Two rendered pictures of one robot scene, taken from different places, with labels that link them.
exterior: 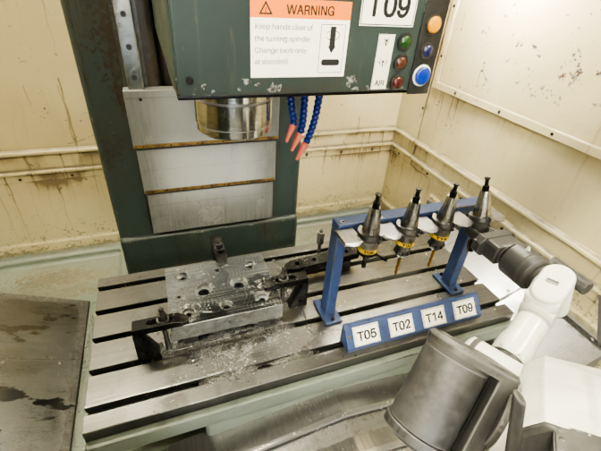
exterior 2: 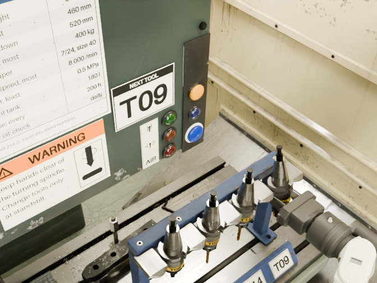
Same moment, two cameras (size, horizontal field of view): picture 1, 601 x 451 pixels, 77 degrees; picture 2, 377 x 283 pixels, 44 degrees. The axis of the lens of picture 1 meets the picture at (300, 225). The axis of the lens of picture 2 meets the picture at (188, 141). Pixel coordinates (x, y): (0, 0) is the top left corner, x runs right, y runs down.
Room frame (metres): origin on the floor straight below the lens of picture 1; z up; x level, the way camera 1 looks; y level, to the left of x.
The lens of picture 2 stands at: (0.19, -0.02, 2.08)
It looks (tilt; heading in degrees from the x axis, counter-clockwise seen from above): 43 degrees down; 342
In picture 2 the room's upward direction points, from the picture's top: 2 degrees clockwise
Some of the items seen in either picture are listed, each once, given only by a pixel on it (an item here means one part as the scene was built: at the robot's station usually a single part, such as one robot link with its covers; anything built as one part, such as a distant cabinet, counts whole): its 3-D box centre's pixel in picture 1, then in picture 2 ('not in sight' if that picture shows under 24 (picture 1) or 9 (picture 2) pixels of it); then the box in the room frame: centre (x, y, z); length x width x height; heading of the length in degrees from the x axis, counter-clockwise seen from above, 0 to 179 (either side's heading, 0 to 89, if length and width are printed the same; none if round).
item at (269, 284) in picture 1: (284, 286); not in sight; (0.80, 0.03, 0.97); 0.13 x 0.03 x 0.15; 112
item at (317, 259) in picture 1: (321, 264); (123, 254); (0.96, -0.08, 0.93); 0.26 x 0.05 x 0.06; 117
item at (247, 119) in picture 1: (233, 99); not in sight; (0.79, 0.16, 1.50); 0.16 x 0.16 x 0.12
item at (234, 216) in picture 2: (426, 225); (228, 213); (0.82, -0.32, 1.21); 0.07 x 0.05 x 0.01; 22
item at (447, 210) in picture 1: (448, 207); (246, 190); (0.84, -0.37, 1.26); 0.04 x 0.04 x 0.07
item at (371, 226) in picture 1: (373, 218); (172, 237); (0.75, -0.17, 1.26); 0.04 x 0.04 x 0.07
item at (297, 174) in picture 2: (492, 214); (290, 172); (0.90, -0.53, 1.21); 0.07 x 0.05 x 0.01; 22
